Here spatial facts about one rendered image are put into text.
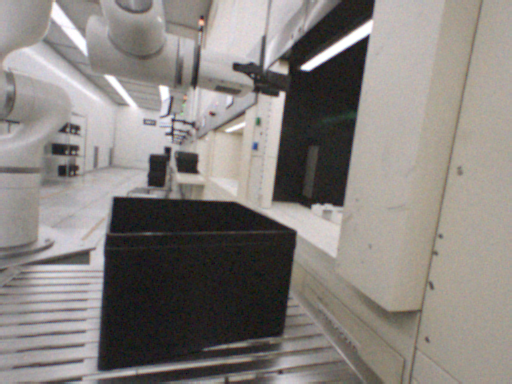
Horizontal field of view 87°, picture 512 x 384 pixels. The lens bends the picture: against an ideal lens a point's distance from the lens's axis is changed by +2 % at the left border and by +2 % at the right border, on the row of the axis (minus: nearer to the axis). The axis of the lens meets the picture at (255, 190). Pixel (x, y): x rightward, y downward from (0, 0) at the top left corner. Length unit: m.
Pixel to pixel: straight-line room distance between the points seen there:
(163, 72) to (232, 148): 2.05
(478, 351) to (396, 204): 0.17
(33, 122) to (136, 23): 0.50
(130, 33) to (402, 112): 0.37
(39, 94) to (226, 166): 1.86
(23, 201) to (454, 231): 0.84
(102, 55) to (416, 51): 0.43
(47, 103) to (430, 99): 0.79
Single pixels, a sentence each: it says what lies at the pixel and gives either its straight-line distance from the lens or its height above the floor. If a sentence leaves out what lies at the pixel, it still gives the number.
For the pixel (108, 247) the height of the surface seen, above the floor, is 0.92.
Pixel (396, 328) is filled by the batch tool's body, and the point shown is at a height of 0.83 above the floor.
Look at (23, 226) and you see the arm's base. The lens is 0.85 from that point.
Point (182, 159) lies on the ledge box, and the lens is 3.40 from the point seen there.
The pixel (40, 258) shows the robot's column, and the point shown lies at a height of 0.76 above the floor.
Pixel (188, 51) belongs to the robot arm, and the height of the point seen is 1.20.
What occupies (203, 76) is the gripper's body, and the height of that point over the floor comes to 1.17.
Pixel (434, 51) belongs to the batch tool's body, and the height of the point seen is 1.18.
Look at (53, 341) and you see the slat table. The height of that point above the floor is 0.76.
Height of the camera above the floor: 1.03
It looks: 6 degrees down
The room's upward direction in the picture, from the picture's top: 7 degrees clockwise
